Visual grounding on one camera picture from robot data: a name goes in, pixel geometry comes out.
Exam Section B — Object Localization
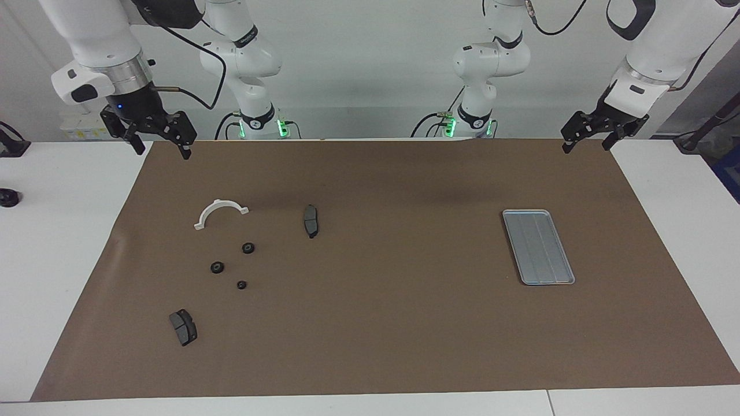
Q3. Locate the black clamp mount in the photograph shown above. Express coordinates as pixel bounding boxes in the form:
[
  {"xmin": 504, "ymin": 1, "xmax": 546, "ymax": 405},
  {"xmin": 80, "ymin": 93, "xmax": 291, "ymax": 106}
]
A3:
[{"xmin": 0, "ymin": 120, "xmax": 31, "ymax": 158}]

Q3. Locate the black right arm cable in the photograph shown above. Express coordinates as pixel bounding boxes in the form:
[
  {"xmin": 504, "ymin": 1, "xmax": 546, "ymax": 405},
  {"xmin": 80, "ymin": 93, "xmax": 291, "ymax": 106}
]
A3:
[{"xmin": 151, "ymin": 17, "xmax": 227, "ymax": 110}]

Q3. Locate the white curved plastic bracket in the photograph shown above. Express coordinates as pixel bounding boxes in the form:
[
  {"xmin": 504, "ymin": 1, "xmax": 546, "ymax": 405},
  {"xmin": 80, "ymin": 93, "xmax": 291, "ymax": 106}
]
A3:
[{"xmin": 194, "ymin": 198, "xmax": 250, "ymax": 231}]

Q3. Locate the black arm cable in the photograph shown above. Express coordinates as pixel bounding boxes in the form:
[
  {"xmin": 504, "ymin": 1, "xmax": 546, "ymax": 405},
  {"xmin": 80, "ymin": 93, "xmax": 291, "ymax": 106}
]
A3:
[
  {"xmin": 523, "ymin": 0, "xmax": 726, "ymax": 93},
  {"xmin": 151, "ymin": 17, "xmax": 227, "ymax": 110}
]

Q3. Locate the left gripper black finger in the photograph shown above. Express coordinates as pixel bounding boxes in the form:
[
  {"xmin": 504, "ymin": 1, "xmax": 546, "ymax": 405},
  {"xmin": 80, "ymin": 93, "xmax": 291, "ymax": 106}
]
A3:
[
  {"xmin": 561, "ymin": 110, "xmax": 605, "ymax": 154},
  {"xmin": 602, "ymin": 129, "xmax": 634, "ymax": 151}
]

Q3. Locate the silver metal tray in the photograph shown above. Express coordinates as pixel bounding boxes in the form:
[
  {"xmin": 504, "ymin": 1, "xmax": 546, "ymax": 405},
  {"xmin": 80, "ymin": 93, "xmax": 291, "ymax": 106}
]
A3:
[{"xmin": 502, "ymin": 209, "xmax": 576, "ymax": 286}]

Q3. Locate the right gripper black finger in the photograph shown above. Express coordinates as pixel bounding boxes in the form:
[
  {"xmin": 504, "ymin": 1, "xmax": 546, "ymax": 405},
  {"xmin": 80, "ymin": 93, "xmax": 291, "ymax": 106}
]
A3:
[
  {"xmin": 100, "ymin": 107, "xmax": 146, "ymax": 155},
  {"xmin": 153, "ymin": 111, "xmax": 198, "ymax": 160}
]

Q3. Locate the short wide grey brake pad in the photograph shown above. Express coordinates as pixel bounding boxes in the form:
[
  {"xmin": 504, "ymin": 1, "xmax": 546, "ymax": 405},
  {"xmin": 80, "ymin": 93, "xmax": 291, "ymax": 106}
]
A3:
[{"xmin": 169, "ymin": 309, "xmax": 198, "ymax": 347}]

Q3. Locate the blue crate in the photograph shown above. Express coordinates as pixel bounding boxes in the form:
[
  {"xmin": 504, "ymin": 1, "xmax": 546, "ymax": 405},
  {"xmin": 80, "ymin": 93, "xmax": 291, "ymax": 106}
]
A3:
[{"xmin": 710, "ymin": 144, "xmax": 740, "ymax": 204}]

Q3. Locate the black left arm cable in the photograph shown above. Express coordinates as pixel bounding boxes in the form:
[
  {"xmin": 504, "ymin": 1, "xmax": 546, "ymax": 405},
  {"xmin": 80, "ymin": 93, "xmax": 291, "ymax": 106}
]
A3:
[{"xmin": 523, "ymin": 0, "xmax": 726, "ymax": 93}]

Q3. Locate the black base power cable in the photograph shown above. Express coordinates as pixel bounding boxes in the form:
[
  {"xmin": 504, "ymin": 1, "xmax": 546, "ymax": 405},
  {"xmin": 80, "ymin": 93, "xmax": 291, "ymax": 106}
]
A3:
[
  {"xmin": 410, "ymin": 87, "xmax": 466, "ymax": 139},
  {"xmin": 214, "ymin": 112, "xmax": 239, "ymax": 140}
]

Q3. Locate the brown table mat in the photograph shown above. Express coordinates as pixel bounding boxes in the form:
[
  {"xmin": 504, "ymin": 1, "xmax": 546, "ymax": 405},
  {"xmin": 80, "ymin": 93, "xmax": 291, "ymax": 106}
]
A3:
[{"xmin": 30, "ymin": 138, "xmax": 740, "ymax": 402}]

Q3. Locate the black stand pole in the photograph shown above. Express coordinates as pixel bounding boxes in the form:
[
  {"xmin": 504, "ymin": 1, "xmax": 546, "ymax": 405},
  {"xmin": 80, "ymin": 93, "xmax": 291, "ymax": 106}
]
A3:
[{"xmin": 674, "ymin": 109, "xmax": 740, "ymax": 154}]

